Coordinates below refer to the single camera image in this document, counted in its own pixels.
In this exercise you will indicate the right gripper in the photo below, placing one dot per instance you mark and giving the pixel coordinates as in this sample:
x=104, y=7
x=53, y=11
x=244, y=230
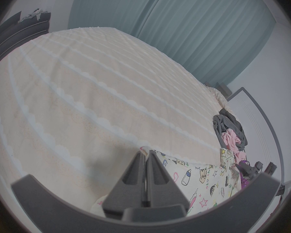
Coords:
x=252, y=173

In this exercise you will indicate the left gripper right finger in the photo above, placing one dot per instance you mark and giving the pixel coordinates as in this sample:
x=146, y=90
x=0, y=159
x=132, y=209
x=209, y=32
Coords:
x=162, y=190

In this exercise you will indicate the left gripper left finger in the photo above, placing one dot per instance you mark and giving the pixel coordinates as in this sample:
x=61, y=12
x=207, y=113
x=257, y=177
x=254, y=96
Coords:
x=131, y=190

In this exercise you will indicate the white printed pyjama top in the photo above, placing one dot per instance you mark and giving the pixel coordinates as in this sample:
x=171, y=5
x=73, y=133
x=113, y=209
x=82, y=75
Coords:
x=203, y=186

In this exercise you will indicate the bed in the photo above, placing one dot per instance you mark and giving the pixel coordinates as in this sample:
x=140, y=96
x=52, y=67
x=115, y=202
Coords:
x=99, y=81

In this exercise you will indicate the purple garment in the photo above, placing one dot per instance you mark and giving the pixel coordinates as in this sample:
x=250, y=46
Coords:
x=245, y=182

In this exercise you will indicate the pink garment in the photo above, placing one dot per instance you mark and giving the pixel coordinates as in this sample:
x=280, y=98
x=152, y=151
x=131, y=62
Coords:
x=229, y=139

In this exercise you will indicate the black garment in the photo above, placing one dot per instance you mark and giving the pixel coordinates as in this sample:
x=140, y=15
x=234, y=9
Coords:
x=235, y=125

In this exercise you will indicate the grey garment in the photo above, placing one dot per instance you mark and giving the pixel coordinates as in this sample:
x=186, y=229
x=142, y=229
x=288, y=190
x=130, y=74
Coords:
x=218, y=127

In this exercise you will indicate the blue-green curtain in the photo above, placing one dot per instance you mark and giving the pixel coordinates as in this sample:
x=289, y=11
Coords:
x=208, y=33
x=111, y=8

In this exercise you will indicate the black chest of drawers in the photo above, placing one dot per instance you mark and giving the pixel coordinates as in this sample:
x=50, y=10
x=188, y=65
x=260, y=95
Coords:
x=19, y=35

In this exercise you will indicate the crumpled pale cloth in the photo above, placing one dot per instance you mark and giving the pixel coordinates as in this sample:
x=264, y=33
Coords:
x=34, y=14

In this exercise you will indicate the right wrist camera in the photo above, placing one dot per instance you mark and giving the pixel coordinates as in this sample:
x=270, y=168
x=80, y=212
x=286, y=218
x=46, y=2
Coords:
x=258, y=166

